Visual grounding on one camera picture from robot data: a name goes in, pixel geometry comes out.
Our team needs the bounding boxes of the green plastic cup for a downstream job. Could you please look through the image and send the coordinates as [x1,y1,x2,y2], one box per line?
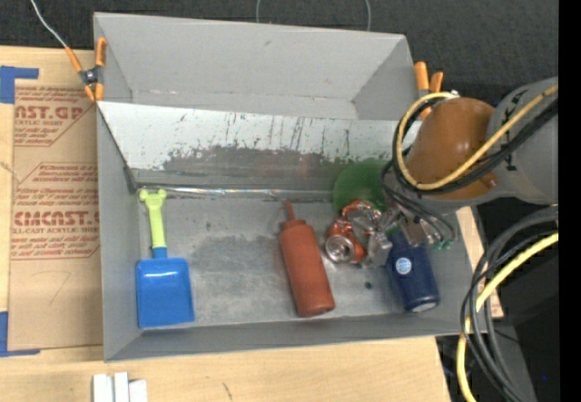
[332,158,392,216]

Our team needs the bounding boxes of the grey metal bin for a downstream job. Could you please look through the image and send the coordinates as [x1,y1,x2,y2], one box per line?
[93,12,489,363]

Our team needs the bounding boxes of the crushed orange drink can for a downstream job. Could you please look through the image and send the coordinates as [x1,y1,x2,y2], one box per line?
[323,199,383,266]

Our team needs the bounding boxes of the brown cardboard board red print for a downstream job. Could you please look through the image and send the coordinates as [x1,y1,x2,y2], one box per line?
[0,44,506,358]

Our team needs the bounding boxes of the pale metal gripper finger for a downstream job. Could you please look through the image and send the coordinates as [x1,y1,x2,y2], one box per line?
[352,214,389,236]
[361,231,394,269]

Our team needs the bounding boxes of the blue and green toy shovel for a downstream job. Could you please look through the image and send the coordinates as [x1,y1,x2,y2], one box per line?
[134,187,197,330]

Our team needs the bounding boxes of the red-brown squeeze bottle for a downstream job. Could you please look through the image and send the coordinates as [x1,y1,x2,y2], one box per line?
[277,200,337,319]

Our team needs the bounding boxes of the dark blue can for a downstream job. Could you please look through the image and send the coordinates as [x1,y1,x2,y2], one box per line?
[385,230,441,314]

